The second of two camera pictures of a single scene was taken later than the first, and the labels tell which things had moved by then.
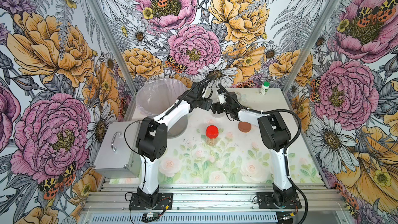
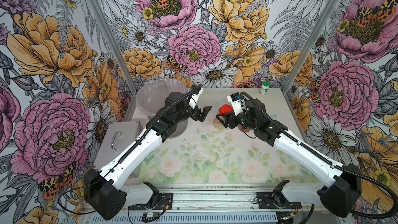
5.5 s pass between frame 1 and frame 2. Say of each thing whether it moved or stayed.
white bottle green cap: stayed
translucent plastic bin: stayed
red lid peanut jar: moved
